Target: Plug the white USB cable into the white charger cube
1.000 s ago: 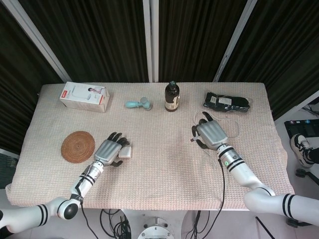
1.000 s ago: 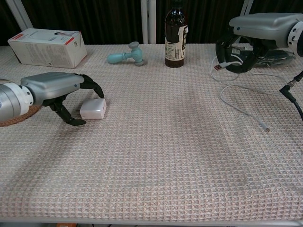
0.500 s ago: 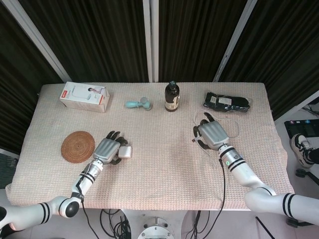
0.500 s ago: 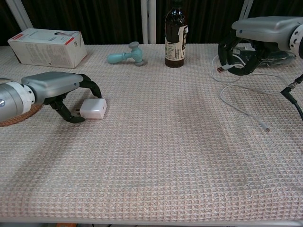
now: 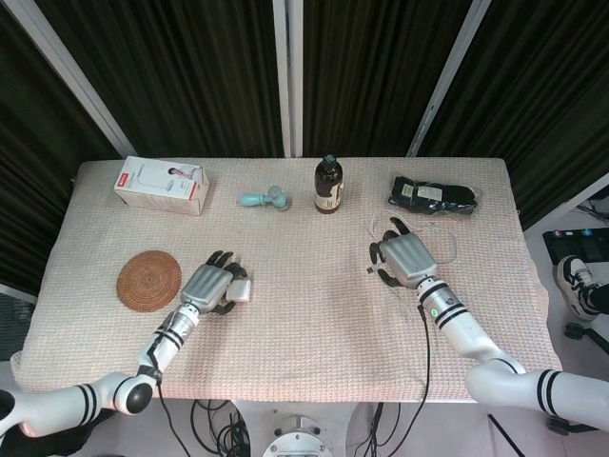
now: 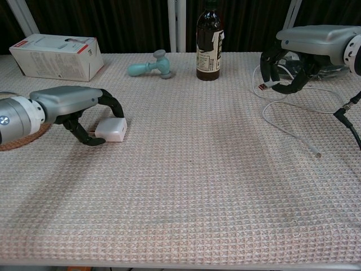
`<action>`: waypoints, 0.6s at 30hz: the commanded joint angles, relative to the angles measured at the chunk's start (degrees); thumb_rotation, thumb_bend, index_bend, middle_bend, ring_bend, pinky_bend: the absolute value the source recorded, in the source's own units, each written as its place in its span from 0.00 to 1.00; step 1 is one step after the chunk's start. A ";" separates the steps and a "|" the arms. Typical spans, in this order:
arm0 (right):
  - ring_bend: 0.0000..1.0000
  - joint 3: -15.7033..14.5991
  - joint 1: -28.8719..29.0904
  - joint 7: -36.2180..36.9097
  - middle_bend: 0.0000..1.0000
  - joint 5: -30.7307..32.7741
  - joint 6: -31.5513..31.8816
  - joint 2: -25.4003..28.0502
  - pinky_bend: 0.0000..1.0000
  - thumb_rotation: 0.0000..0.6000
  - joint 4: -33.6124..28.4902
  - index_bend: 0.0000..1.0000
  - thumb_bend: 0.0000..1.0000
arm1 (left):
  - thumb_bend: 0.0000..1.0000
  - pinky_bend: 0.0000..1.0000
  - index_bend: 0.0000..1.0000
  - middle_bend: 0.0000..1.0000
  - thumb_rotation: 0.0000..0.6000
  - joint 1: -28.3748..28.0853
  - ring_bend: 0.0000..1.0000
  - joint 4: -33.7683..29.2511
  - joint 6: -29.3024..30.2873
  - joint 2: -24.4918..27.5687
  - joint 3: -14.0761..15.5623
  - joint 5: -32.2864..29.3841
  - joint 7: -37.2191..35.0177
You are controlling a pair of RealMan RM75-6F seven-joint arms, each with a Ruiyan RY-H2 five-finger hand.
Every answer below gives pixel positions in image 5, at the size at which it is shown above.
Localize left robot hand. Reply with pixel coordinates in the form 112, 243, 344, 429
179, 249, 251, 316

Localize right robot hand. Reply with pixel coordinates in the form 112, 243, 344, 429
369, 216, 440, 289

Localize white charger block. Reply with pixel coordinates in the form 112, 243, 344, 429
225, 278, 253, 304

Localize white usb cable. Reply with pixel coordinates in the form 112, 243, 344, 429
363, 209, 460, 325

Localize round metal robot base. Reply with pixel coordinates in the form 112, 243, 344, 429
262, 430, 334, 457

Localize round woven rattan coaster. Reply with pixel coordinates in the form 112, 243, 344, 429
116, 250, 185, 313

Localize black socks in plastic bag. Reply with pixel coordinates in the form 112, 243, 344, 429
387, 175, 480, 216

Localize pink waffle table cloth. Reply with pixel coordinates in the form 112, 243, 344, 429
9, 158, 565, 406

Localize teal handheld fan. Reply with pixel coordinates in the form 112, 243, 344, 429
237, 184, 292, 213

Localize brown glass bottle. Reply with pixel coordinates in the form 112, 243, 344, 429
313, 153, 344, 214

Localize white red product box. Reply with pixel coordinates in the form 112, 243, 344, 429
112, 155, 212, 217

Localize black white sneaker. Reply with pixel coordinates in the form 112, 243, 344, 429
557, 255, 599, 321

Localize black screen device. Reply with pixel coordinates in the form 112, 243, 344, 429
541, 227, 609, 263

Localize black chair base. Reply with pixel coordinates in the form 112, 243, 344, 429
564, 322, 609, 342

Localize black pleated curtain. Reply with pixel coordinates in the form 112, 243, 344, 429
303, 0, 477, 158
35, 0, 286, 161
418, 0, 609, 229
0, 9, 115, 287

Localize black trouser leg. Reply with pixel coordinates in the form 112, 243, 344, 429
588, 281, 609, 310

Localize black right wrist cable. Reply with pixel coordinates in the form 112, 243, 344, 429
403, 304, 433, 457

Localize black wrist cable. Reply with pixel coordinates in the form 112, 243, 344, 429
154, 370, 185, 457
403, 304, 433, 457

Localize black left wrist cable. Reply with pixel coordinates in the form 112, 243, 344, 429
154, 370, 185, 457

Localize white frame post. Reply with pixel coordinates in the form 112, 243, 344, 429
406, 0, 505, 157
272, 0, 305, 158
9, 0, 137, 161

